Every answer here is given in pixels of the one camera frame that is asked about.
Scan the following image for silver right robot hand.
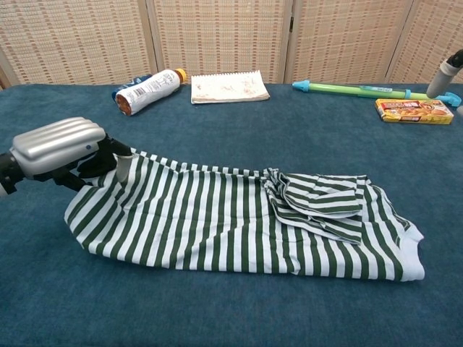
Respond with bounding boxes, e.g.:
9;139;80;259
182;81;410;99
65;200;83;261
425;50;463;99

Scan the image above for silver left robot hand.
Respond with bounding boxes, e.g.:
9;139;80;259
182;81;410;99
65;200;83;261
9;116;134;192

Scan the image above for green white striped T-shirt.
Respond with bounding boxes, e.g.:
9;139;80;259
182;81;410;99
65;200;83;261
64;150;426;283

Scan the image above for yellow curry box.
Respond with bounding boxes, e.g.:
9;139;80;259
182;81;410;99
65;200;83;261
374;98;455;126

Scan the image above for green blue water squirter toy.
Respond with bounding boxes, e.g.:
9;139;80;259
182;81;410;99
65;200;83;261
292;80;463;108

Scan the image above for white bottle with yellow cap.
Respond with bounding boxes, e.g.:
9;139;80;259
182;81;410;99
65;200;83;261
114;67;189;117

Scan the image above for white spiral notepad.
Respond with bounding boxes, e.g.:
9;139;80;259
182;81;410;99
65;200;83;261
190;71;271;106

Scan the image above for woven folding screen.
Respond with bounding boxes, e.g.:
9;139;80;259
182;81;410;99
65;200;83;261
0;0;463;87

